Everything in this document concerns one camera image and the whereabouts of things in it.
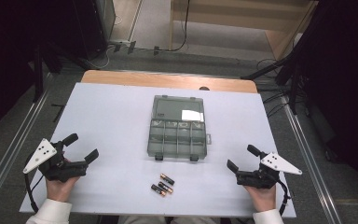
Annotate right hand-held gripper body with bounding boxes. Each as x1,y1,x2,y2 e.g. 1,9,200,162
235,151,303,190

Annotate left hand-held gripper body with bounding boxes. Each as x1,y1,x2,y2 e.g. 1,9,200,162
22,138,90,183

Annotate grey clear plastic compartment box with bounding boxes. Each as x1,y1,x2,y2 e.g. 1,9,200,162
146,94,213,162

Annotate person's left hand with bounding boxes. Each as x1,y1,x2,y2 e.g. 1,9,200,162
45,176,80,203

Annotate person's right hand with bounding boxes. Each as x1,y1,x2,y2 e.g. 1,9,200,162
243,182,277,213

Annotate white board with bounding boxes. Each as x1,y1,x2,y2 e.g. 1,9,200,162
19,82,296,218

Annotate black upright stand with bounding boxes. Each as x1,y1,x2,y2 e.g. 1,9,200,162
31,41,63,105

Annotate black stand legs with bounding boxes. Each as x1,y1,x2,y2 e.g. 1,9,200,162
241,54,300,116

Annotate black curtain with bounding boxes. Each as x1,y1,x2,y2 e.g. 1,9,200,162
292,0,358,203
0,0,76,144

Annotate wooden table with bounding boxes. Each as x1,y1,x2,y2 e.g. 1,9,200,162
80,69,258,94

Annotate black cabinet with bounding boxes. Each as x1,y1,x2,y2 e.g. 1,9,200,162
71,0,117,61

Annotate light wooden shelf unit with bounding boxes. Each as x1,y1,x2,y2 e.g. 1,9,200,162
168,0,320,61

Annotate right hand-held gripper black cable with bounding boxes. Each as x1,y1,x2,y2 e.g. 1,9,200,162
278,179,293,217

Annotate hand-held gripper black cable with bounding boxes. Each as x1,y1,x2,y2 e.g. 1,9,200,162
23,173,45,214
278,179,293,217

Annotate left hand-held gripper black cable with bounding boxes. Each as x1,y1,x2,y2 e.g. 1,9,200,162
23,173,45,214

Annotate metal floor rail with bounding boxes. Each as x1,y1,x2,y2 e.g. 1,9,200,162
280,92,345,224
0,74,54,213

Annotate black floor cables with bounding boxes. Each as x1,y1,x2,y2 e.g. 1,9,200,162
255,58,296,119

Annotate white cable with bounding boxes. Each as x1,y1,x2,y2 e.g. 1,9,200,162
85,13,123,70

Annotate black hanging cable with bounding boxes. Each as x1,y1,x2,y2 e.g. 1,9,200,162
153,0,191,56

